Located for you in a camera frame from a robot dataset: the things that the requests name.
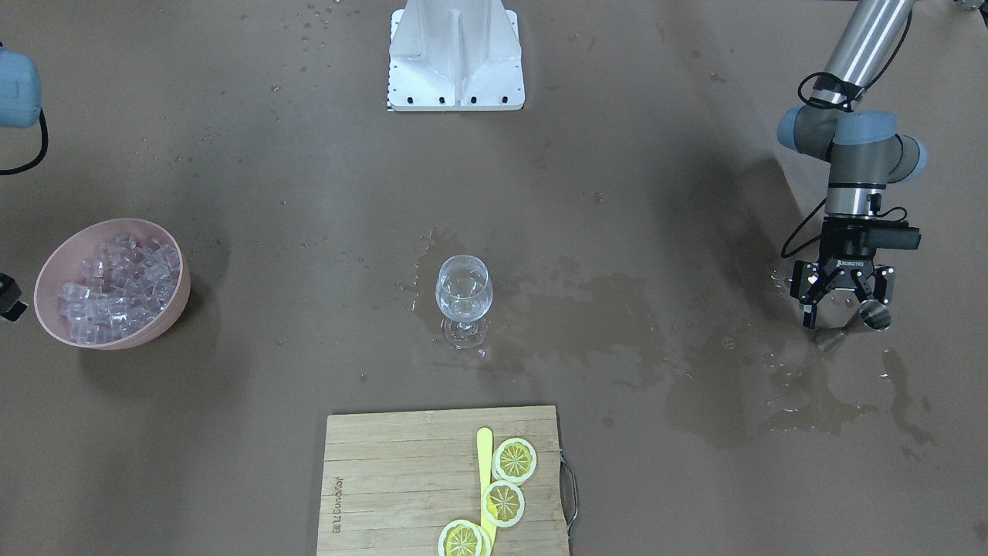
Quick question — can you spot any bamboo cutting board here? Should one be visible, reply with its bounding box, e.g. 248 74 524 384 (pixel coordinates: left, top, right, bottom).
314 405 571 555

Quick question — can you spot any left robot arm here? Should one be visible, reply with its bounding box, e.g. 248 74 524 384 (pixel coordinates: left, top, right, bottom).
777 1 928 330

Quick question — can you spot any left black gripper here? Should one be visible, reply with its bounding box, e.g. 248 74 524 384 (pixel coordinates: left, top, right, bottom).
790 218 896 330

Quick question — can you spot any lemon slice middle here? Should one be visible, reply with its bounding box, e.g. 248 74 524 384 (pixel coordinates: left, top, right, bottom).
480 480 526 528

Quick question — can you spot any pink bowl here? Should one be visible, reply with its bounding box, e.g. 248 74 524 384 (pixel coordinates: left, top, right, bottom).
34 218 191 351

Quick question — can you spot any steel double jigger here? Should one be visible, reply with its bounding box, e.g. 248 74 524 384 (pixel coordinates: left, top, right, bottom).
812 300 892 352

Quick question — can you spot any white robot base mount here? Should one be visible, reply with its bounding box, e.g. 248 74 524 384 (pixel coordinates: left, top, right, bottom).
386 1 526 112

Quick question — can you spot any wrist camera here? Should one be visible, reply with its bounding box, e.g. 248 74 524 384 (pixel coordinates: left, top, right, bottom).
0 273 29 321
849 224 922 251

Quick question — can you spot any lemon slice far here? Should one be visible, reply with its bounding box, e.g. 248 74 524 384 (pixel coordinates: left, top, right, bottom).
435 520 492 556

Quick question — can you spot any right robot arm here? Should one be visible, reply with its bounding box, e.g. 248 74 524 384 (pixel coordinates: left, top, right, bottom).
1 46 49 176

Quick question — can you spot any clear wine glass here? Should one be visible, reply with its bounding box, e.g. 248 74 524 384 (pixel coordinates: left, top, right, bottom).
435 254 493 351

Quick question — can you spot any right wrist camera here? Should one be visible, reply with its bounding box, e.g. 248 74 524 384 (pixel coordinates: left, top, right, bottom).
0 273 29 321

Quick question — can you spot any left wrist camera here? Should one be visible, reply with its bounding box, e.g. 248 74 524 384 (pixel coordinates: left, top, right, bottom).
849 224 922 251

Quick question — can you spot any clear ice cubes pile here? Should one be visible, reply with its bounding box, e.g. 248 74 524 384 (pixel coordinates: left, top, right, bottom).
57 233 182 346

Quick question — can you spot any lemon slice near handle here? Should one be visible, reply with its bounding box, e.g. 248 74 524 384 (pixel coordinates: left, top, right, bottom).
491 437 539 486

